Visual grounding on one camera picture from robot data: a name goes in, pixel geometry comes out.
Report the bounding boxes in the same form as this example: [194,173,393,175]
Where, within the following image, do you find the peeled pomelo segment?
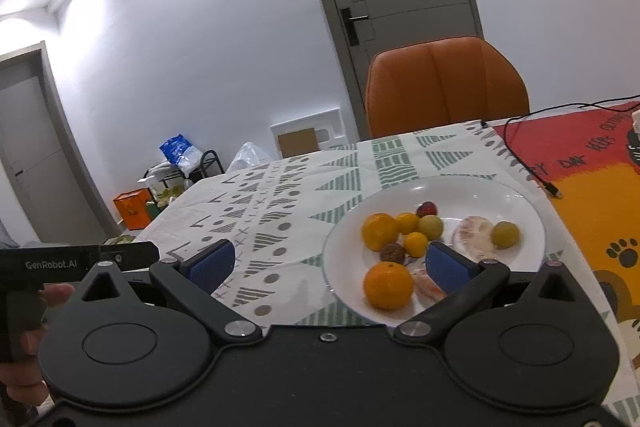
[411,268,447,303]
[452,216,498,262]

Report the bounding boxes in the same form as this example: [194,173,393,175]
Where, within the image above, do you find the green yellow small citrus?
[490,221,521,249]

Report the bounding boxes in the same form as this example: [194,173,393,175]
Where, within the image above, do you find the small yellow kumquat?
[402,232,430,258]

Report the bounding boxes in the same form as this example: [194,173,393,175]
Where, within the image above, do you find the yellow green small fruit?
[418,215,444,241]

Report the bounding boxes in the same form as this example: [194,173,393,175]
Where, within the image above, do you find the large orange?
[362,261,414,311]

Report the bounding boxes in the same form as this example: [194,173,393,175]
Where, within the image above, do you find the brown walnut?
[380,243,407,265]

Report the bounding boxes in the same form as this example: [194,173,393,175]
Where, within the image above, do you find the small red fruit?
[416,200,438,218]

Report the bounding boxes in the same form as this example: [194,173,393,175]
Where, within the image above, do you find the small orange kumquat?
[396,212,420,235]

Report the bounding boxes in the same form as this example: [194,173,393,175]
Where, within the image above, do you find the medium orange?
[360,212,400,251]

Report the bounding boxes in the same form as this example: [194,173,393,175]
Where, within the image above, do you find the left hand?
[1,283,75,407]

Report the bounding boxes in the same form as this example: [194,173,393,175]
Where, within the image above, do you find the grey side door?
[1,42,120,245]

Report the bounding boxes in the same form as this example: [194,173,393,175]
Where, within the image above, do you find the orange box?
[113,188,151,230]

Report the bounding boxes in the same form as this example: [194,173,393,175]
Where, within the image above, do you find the black metal rack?
[139,150,224,207]

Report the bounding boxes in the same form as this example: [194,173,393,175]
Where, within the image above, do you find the patterned white tablecloth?
[102,118,640,423]

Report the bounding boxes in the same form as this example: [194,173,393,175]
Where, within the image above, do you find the white ceramic plate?
[322,176,546,327]

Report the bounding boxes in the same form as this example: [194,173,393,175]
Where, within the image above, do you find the blue white plastic bag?
[160,134,203,176]

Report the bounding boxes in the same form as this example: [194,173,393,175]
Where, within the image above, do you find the clear plastic bag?
[227,142,273,172]

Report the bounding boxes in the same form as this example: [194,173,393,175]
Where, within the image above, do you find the red orange cartoon mat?
[497,102,639,327]

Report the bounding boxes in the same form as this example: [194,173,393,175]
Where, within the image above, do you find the white foam packaging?
[270,108,348,158]

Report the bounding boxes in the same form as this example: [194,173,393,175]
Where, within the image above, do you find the orange leather chair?
[366,37,529,138]

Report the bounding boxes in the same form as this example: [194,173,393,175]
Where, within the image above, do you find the black cable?
[479,93,640,198]

